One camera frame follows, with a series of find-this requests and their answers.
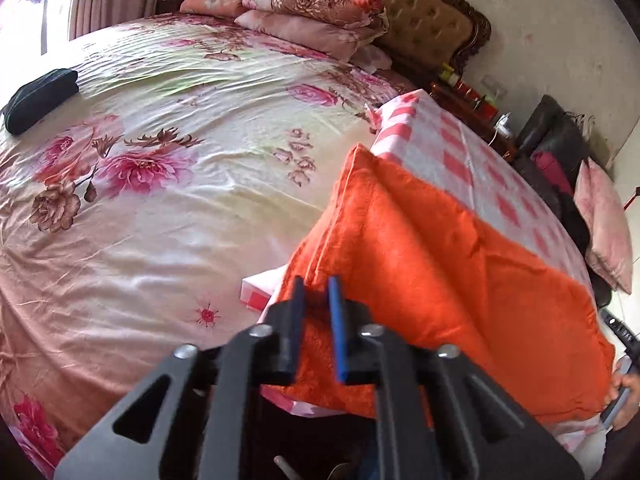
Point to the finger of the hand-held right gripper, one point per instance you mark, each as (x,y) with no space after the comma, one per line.
(611,407)

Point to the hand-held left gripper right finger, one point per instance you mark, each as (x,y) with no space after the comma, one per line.
(336,315)

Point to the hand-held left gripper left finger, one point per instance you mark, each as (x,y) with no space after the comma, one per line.
(298,305)

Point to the orange towel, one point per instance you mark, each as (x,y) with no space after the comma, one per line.
(450,285)

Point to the person's right hand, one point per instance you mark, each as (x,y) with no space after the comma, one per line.
(635,385)

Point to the pink floral pillow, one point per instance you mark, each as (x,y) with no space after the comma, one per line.
(607,225)
(580,195)

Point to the black garment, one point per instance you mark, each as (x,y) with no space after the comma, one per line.
(565,215)

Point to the red hanging tassel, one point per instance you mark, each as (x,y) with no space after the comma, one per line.
(631,199)

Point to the floral bed sheet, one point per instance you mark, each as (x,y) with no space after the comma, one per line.
(175,210)

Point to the maroon cushion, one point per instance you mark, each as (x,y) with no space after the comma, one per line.
(550,167)

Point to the pink white checked cloth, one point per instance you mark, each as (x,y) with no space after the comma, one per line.
(450,145)

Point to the black leather sofa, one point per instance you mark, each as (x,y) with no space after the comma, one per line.
(550,130)

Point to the dark wooden nightstand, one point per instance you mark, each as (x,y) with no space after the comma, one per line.
(465,110)

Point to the pale pink pillow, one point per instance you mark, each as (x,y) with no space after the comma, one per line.
(372,57)

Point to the red box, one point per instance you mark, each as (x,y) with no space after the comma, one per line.
(468,91)

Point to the yellow green box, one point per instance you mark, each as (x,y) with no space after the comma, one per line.
(449,75)

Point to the tufted brown headboard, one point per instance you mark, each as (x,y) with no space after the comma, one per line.
(425,15)

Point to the dark folded cloth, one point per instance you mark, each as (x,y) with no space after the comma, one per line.
(40,100)

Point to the wall socket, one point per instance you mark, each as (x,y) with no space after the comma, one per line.
(493,86)

